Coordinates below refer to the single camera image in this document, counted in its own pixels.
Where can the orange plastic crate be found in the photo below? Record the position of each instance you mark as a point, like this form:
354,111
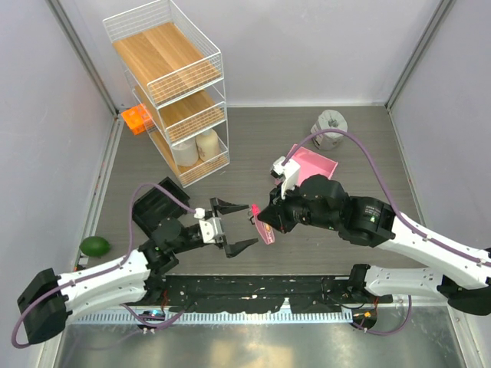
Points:
137,119

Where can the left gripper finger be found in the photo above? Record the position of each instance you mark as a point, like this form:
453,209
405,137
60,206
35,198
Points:
221,207
235,249

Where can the pink plastic box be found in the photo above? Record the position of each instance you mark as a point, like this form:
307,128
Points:
312,163

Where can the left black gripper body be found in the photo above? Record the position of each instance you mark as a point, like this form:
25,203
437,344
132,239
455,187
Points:
221,241

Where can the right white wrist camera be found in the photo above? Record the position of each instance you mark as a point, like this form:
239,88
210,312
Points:
286,173

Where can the white wire shelf rack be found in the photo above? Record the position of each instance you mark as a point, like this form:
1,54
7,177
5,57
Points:
176,72

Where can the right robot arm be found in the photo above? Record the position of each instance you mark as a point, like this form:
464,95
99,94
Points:
453,271

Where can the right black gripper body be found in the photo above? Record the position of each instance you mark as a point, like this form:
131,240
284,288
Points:
294,207

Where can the white slotted cable duct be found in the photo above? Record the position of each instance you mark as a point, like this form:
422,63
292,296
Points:
283,316

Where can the cream lotion bottle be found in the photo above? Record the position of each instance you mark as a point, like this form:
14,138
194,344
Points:
208,145

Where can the grey wrapped paper roll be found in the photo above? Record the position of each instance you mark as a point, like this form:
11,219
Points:
333,121

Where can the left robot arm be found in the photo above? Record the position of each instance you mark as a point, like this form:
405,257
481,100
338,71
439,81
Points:
51,301

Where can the green lime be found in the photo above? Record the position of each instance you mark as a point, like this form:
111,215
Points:
94,246

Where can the white toilet paper roll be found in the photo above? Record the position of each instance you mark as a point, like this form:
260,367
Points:
185,153

